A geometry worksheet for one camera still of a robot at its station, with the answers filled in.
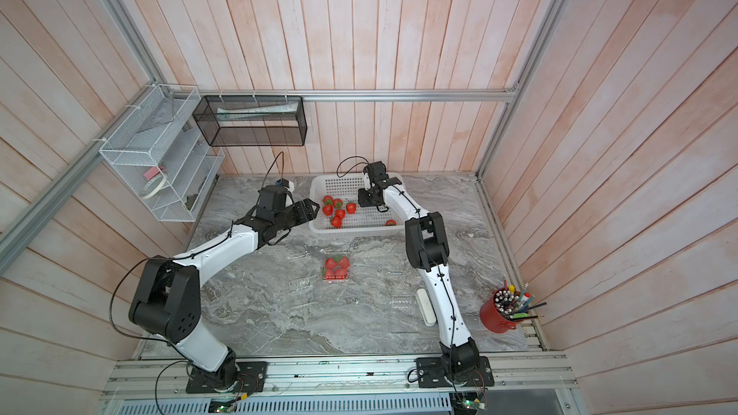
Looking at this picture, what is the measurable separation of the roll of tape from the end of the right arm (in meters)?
0.60

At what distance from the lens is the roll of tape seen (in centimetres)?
79

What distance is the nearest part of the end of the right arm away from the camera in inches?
33.4
